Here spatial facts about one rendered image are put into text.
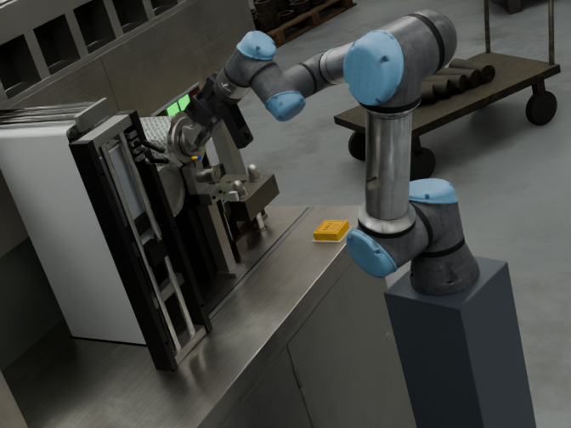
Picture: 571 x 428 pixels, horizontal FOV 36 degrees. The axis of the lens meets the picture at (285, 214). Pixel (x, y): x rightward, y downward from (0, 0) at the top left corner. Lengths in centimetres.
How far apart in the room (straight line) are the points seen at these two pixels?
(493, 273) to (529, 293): 159
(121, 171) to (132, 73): 73
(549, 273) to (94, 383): 214
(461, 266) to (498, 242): 201
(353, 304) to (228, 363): 54
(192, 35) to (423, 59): 130
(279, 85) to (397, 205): 37
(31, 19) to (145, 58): 42
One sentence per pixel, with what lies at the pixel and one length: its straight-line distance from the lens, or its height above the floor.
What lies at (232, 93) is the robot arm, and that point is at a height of 138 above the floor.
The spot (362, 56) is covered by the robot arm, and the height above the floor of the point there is 150.
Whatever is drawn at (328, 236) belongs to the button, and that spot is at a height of 92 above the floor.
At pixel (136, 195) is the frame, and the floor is 127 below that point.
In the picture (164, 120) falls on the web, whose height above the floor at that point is 131.
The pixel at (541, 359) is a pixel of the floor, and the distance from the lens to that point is 321.
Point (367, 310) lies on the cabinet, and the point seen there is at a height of 65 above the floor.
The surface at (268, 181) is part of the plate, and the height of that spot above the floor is 102.
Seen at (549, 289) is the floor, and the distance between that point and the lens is 357.
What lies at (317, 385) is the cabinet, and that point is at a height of 65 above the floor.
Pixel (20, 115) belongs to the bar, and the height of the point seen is 145.
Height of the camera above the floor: 192
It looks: 24 degrees down
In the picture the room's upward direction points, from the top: 16 degrees counter-clockwise
